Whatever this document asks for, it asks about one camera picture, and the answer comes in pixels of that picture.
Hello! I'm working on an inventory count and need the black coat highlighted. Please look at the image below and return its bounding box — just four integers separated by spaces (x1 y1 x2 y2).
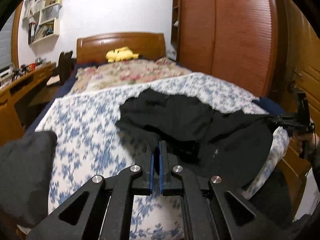
116 89 276 189

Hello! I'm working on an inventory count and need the person right hand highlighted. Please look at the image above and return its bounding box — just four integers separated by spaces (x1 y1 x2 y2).
293 132 319 159

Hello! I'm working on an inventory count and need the blue floral white bedsheet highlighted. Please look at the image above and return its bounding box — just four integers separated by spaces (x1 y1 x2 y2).
35 72 289 239

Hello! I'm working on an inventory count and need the wooden louvered wardrobe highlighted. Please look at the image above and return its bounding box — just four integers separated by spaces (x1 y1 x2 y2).
171 0 287 101

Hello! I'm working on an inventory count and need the pink floral quilt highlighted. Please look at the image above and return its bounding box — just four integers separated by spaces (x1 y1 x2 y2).
69 57 191 95

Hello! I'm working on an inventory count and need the yellow plush toy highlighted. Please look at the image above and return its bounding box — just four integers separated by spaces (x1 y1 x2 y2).
106 47 139 63

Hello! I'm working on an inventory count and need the wooden headboard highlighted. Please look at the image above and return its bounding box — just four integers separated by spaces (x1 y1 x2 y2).
76 32 166 64

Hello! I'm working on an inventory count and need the navy blue bed mattress cover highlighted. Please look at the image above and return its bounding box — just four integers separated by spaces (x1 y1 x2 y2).
24 62 101 136

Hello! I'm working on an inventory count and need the folded dark grey garment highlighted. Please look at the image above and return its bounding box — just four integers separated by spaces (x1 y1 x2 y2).
1 131 57 228

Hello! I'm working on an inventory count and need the dark wooden chair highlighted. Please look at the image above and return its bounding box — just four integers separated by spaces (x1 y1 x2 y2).
46 50 74 86

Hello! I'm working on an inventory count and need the wooden desk cabinet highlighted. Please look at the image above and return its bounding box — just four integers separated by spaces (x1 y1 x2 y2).
1 62 56 145

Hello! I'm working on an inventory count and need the red basket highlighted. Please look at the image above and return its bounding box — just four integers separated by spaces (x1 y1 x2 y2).
28 63 36 72

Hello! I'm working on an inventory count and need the grey window blind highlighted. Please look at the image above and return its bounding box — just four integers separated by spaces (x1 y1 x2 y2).
0 11 15 69

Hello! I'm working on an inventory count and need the white wall shelf with books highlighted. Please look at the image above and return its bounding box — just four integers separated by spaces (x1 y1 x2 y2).
23 0 63 45

